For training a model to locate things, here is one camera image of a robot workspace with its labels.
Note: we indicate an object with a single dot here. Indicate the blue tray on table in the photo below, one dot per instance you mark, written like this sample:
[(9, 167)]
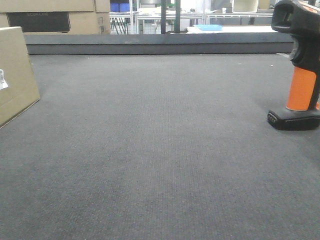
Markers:
[(209, 27)]

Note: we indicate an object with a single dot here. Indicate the blue storage bins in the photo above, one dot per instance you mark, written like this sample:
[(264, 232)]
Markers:
[(119, 7)]

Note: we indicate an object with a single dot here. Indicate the dark grey raised table edge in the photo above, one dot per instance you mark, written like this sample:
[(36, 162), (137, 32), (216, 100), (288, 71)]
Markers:
[(162, 44)]

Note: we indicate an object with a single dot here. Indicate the white background workbench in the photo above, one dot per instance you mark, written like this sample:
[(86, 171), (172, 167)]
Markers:
[(234, 29)]

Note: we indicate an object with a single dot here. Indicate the orange black barcode scanner gun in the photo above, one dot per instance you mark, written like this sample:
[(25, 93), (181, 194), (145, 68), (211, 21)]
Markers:
[(301, 20)]

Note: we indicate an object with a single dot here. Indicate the brown cardboard package box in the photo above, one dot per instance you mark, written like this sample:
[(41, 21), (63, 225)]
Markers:
[(18, 87)]

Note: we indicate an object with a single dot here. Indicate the large stacked cardboard boxes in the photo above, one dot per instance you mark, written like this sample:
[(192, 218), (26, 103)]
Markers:
[(57, 17)]

